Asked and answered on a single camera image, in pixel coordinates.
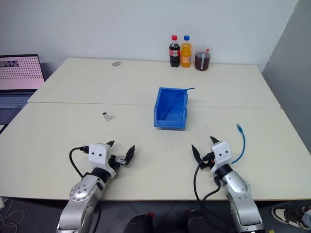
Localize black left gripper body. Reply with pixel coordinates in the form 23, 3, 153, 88
108, 154, 122, 171

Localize orange soda bottle blue cap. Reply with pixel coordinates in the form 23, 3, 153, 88
180, 35, 193, 69

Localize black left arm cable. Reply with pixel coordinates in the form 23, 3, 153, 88
69, 145, 91, 178

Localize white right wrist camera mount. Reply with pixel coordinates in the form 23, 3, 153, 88
210, 141, 231, 175

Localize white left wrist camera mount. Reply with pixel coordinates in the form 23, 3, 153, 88
87, 143, 113, 171

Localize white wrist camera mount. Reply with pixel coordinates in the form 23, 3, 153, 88
87, 143, 113, 171
210, 141, 231, 175

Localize open laptop with pink screen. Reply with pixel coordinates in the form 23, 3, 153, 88
0, 54, 46, 127

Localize cola bottle with red cap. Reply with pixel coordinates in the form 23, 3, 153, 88
168, 35, 181, 68

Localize clear jar of dark liquid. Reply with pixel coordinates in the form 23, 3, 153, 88
194, 44, 212, 72

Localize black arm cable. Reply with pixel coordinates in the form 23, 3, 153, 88
69, 145, 91, 178
193, 161, 238, 231

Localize white floor cable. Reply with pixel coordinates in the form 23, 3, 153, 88
0, 200, 26, 233

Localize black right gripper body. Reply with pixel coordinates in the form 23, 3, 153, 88
200, 151, 216, 170

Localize black and white sneaker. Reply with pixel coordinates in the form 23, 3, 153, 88
271, 205, 311, 230

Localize blue plastic storage bin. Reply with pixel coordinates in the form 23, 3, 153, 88
153, 87, 189, 130

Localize dark rounded shape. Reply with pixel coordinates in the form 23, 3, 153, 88
125, 213, 154, 233

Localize blue ethernet cable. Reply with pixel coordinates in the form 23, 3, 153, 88
230, 123, 246, 165

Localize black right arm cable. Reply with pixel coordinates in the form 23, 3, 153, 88
193, 161, 238, 231

